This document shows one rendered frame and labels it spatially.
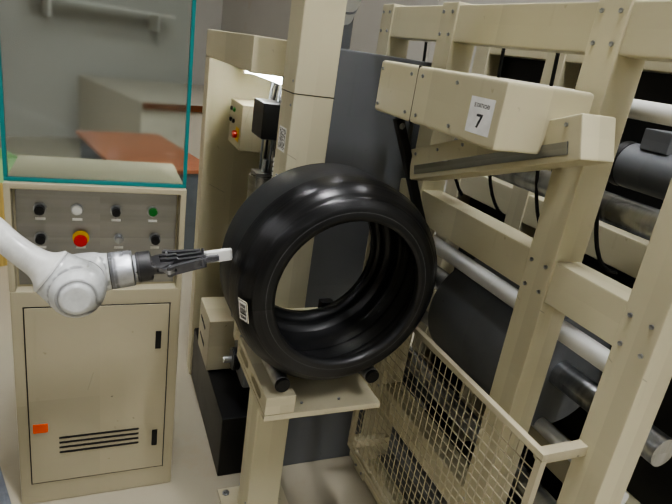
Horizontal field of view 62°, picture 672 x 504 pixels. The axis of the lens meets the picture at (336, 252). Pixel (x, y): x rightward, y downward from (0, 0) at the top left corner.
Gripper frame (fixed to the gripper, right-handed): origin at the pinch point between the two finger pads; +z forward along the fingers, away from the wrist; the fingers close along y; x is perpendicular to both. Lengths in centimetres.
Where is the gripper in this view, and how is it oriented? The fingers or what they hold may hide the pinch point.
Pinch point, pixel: (218, 255)
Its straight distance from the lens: 147.0
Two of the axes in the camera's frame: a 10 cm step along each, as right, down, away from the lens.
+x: 0.0, 9.2, 3.9
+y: -3.7, -3.7, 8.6
